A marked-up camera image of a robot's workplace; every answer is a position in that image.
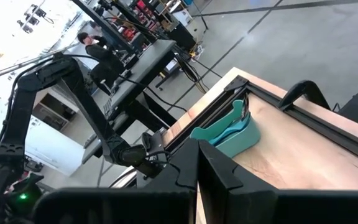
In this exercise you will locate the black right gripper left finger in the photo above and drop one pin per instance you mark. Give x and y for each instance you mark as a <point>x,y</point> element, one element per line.
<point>179,177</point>

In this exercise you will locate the black equipment box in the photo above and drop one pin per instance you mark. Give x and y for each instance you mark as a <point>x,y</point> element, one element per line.
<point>182,37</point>

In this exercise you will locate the black aluminium table frame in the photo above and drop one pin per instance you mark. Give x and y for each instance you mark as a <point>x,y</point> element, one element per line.
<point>322,124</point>

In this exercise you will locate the grey side table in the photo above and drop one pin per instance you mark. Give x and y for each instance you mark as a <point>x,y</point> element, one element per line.
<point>148,62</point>

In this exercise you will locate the teal spatula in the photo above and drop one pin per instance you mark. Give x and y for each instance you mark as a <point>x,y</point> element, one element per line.
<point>228,130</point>

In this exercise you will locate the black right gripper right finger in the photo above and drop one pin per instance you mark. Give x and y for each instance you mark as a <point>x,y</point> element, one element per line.
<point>225,183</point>

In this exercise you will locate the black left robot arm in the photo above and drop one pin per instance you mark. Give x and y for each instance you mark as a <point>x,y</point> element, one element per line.
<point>82,99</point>

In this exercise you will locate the teal plastic basket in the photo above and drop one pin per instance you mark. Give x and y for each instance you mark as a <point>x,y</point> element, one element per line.
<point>244,137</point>

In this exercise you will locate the person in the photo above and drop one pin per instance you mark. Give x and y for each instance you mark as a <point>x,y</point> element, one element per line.
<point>104,59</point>

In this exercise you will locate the black frame clamp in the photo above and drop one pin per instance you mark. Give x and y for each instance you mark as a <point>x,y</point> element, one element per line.
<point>306,90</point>

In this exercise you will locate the cluttered storage shelf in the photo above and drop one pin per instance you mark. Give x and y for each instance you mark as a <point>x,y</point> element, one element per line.
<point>129,32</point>

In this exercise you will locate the white cabinet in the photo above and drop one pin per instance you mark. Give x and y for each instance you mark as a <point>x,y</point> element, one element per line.
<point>57,149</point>

